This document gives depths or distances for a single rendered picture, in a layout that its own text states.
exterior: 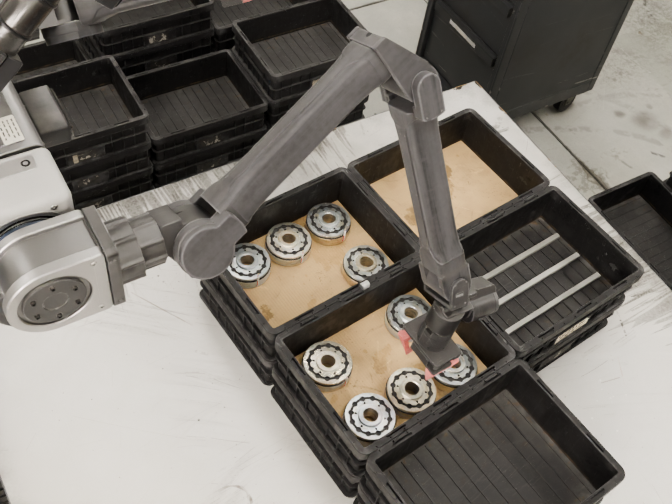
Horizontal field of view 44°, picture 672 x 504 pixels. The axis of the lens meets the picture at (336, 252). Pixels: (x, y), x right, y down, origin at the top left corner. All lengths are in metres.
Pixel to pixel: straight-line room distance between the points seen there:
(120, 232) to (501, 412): 0.96
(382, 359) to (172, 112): 1.36
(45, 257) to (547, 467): 1.09
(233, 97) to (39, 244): 1.88
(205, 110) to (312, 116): 1.72
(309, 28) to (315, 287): 1.37
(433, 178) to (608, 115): 2.53
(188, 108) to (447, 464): 1.61
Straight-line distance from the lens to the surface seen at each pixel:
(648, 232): 3.02
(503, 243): 2.03
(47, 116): 1.26
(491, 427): 1.76
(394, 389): 1.71
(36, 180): 1.12
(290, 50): 2.93
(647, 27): 4.38
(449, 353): 1.55
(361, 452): 1.57
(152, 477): 1.79
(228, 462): 1.79
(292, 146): 1.15
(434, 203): 1.33
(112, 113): 2.70
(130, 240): 1.10
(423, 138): 1.27
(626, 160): 3.64
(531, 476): 1.74
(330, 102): 1.16
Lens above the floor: 2.35
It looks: 52 degrees down
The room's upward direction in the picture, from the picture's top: 11 degrees clockwise
